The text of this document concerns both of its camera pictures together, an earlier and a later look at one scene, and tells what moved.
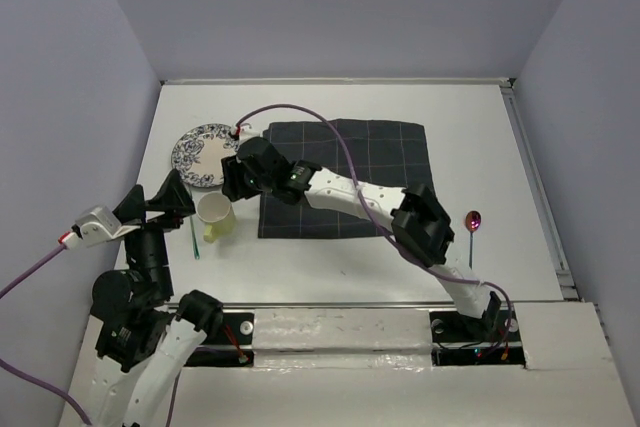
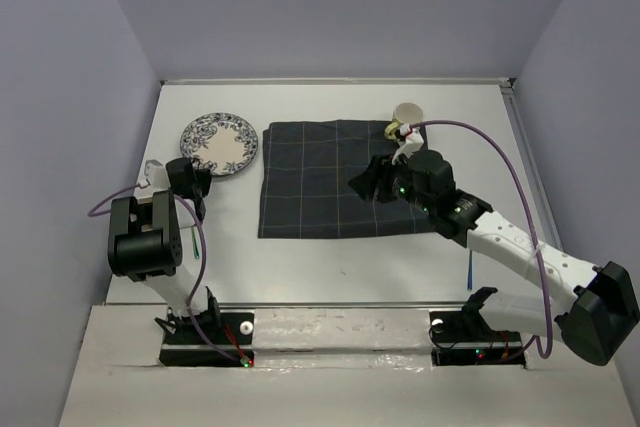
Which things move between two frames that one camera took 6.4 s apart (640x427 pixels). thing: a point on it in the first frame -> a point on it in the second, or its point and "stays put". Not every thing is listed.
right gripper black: (234, 183) -> (365, 183)
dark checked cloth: (386, 153) stays put
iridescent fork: (194, 239) stays put
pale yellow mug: (216, 210) -> (403, 113)
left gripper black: (173, 195) -> (204, 176)
